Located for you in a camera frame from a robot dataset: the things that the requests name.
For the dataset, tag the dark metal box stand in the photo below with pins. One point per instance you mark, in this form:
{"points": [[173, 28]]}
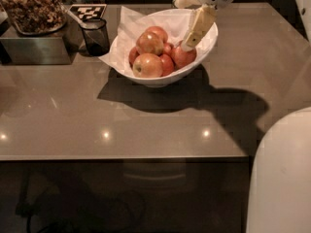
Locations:
{"points": [[56, 48]]}

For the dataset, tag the front yellow-red apple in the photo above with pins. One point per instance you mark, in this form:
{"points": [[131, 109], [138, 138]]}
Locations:
{"points": [[147, 65]]}

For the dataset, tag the white ceramic bowl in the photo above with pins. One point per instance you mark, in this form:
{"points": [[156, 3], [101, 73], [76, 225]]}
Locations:
{"points": [[207, 46]]}

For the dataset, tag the black white marker tag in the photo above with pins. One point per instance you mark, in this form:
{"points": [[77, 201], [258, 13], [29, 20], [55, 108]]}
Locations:
{"points": [[88, 11]]}

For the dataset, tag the left hidden red apple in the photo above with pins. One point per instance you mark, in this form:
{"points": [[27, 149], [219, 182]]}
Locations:
{"points": [[133, 54]]}

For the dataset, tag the black mesh cup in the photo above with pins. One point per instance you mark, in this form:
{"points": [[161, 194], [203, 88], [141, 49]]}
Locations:
{"points": [[96, 36]]}

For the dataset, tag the small red apple front-centre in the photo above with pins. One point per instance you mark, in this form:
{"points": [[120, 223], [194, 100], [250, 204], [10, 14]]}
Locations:
{"points": [[167, 65]]}

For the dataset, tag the small centre red apple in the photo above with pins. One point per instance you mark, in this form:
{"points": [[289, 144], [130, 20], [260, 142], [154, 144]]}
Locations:
{"points": [[168, 48]]}

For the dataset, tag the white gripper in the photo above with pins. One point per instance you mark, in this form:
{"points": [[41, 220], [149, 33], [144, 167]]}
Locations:
{"points": [[202, 17]]}

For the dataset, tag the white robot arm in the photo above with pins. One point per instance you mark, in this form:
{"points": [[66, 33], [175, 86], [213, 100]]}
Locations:
{"points": [[280, 186]]}

